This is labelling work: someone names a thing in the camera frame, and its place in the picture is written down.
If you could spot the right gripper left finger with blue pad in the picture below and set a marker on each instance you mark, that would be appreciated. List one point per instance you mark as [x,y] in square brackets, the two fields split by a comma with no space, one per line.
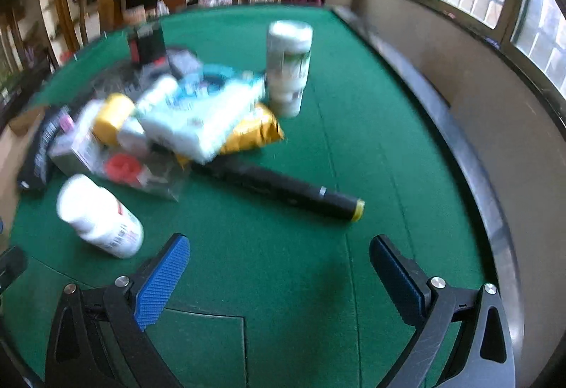
[99,336]

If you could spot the white bottle green label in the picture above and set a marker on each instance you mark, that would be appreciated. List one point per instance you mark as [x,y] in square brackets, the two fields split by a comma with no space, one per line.
[131,136]

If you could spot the tissue pack blue cartoon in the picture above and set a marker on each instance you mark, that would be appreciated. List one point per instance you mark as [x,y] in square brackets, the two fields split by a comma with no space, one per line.
[196,93]

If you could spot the white bottle red label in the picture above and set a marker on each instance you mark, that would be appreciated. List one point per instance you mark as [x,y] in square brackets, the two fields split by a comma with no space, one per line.
[99,218]

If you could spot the black ink bottle cork stopper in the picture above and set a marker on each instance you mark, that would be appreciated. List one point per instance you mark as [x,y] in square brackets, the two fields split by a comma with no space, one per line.
[146,44]

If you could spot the yellow chips bag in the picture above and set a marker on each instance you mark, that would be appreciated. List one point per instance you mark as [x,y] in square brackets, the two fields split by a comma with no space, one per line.
[254,131]

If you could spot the tall white green tube bottle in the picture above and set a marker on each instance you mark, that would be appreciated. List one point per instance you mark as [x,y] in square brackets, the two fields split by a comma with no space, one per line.
[289,46]

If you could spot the clear pack red number nine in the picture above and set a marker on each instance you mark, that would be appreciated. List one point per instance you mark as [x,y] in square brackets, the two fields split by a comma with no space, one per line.
[156,173]

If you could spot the black marker yellow cap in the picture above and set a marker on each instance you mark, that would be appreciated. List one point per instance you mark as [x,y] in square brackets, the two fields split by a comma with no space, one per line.
[306,196]

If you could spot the cardboard box tray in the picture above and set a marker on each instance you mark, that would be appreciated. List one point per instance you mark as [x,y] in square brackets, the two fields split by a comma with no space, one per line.
[15,141]

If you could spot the black foil pouch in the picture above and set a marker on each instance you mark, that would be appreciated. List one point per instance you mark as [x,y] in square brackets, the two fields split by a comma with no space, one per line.
[36,171]

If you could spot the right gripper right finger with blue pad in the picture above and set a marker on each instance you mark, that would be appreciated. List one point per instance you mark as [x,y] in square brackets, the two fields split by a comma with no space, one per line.
[482,354]

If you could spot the yellow tape roll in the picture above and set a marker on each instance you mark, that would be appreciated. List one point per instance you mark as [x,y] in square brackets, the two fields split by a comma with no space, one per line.
[115,111]

